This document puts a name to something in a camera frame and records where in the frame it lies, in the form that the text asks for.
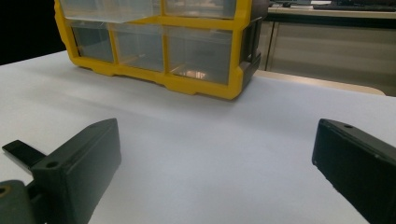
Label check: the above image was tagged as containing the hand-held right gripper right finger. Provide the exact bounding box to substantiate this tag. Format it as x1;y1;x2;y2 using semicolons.
311;118;396;224

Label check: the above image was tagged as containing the small clear plastic drawer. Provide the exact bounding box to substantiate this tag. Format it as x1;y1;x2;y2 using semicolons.
165;27;233;86
111;27;165;74
70;25;115;63

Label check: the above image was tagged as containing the yellow black drawer organizer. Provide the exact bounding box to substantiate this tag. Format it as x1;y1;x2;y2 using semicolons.
53;0;271;101

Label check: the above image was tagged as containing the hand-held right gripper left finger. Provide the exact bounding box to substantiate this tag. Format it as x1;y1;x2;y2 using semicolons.
30;118;122;224

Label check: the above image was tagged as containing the wide clear plastic drawer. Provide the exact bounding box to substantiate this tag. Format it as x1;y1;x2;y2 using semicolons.
163;0;238;20
58;0;163;24

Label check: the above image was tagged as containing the beige cabinet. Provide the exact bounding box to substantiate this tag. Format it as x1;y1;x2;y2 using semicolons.
257;7;396;97

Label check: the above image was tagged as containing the black keyboard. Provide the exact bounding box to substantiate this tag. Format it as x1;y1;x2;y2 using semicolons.
312;1;396;13

